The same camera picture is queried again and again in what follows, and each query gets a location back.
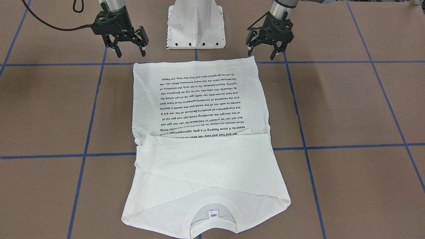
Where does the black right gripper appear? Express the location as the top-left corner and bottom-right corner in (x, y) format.
(92, 6), (149, 58)

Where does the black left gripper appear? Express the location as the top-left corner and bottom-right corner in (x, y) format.
(246, 12), (294, 61)

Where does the white long-sleeve printed shirt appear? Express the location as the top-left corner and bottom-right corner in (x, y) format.
(121, 56), (291, 239)

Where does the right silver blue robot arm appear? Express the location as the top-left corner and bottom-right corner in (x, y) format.
(91, 0), (149, 57)

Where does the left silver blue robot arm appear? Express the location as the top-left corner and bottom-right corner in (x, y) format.
(246, 0), (299, 60)

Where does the white central mounting pedestal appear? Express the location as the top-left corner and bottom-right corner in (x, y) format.
(167, 0), (226, 49)

